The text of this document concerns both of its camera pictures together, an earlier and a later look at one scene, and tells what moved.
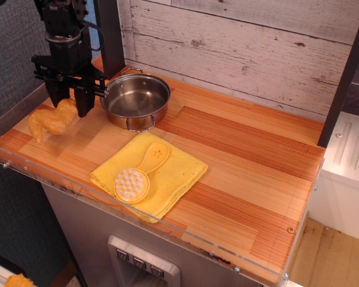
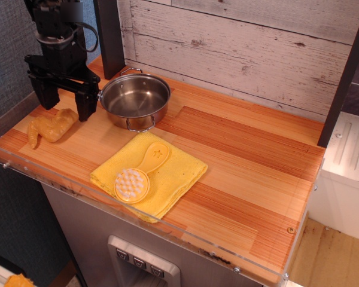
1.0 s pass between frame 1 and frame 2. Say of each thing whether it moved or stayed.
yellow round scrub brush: stayed
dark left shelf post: stayed
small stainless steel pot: stayed
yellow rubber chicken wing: moved
